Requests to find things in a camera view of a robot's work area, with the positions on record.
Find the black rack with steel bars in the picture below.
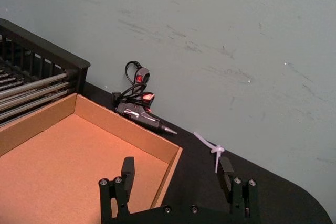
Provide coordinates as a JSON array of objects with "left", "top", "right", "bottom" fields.
[{"left": 0, "top": 18, "right": 91, "bottom": 129}]

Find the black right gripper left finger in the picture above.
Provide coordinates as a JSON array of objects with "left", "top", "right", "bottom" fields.
[{"left": 99, "top": 156, "right": 135, "bottom": 219}]

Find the black corded tool red switch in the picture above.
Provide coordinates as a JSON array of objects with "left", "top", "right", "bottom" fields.
[{"left": 112, "top": 60, "right": 179, "bottom": 136}]

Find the shallow brown cardboard tray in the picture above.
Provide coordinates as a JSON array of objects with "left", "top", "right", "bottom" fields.
[{"left": 0, "top": 92, "right": 183, "bottom": 224}]

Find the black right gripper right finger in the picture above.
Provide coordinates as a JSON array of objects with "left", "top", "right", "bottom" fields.
[{"left": 217, "top": 156, "right": 259, "bottom": 219}]

